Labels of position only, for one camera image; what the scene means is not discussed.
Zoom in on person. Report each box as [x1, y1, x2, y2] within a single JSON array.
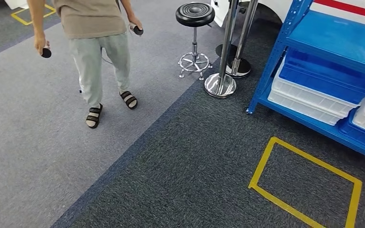
[[26, 0, 144, 130]]

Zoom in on blue plastic bin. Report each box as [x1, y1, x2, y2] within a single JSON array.
[[278, 48, 365, 105], [338, 108, 365, 152]]

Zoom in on yellow floor tape square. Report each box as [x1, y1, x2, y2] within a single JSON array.
[[248, 136, 363, 228]]

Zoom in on white car with red stripe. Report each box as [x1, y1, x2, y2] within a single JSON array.
[[210, 0, 365, 29]]

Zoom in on black stool with chrome base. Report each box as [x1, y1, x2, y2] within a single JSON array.
[[175, 2, 216, 82]]

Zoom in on chrome stanchion post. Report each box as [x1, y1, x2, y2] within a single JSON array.
[[225, 0, 259, 79], [203, 0, 241, 99]]

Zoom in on blue metal shelf rack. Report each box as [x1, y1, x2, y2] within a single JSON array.
[[246, 0, 365, 165]]

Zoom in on white table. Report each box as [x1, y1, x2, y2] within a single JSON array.
[[4, 0, 29, 10]]

